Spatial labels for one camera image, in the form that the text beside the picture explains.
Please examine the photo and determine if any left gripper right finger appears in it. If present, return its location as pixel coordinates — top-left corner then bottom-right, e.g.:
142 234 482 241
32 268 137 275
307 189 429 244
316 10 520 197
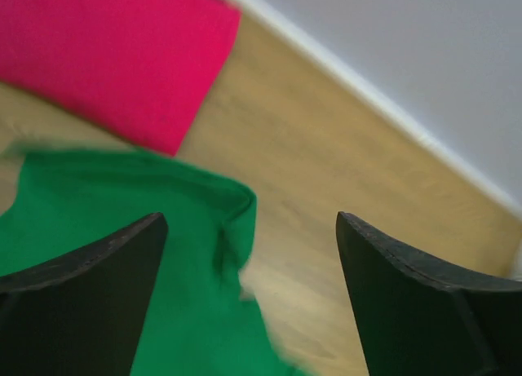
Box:
336 212 521 376

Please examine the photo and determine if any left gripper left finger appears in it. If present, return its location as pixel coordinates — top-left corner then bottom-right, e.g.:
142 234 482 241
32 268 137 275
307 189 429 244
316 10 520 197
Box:
1 213 168 375

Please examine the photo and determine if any green t shirt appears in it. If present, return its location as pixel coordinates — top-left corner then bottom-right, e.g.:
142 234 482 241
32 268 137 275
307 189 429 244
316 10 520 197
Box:
1 148 302 375

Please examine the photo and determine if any folded pink t shirt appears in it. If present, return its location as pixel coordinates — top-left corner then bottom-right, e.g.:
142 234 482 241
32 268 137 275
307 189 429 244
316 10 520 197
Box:
1 0 241 155

